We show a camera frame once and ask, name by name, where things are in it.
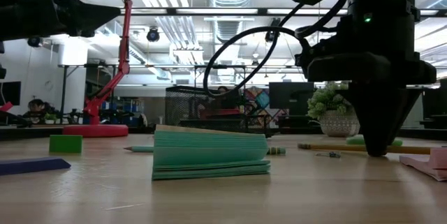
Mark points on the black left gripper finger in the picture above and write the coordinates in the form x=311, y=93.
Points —
x=82, y=33
x=91, y=13

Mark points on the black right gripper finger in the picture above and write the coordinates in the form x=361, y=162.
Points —
x=379, y=119

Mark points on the small binder clip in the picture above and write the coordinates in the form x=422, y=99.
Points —
x=330, y=154

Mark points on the pink sticky note pad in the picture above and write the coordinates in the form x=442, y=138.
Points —
x=426, y=166

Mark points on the green eraser block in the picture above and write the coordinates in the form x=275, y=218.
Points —
x=65, y=143

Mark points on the black mesh desk organizer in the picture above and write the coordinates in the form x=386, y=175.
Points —
x=181, y=105

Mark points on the dark blue eraser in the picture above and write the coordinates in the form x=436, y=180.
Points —
x=31, y=165

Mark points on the teal sticky note pad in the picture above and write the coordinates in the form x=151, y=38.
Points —
x=209, y=154

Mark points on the black ceiling spotlight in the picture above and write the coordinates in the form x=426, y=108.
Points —
x=34, y=41
x=270, y=35
x=153, y=35

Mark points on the potted green plant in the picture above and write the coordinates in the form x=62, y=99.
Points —
x=335, y=119

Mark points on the black monitor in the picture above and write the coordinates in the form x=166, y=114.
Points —
x=290, y=96

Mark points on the person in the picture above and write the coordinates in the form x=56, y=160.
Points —
x=36, y=107
x=223, y=93

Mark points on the red desk lamp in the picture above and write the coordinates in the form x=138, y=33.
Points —
x=96, y=130

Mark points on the colourful patchwork panel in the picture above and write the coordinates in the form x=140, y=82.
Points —
x=258, y=102

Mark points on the black overhead frame bar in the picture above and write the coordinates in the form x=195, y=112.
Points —
x=171, y=11

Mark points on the black wall screen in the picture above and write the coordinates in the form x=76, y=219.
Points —
x=10, y=93

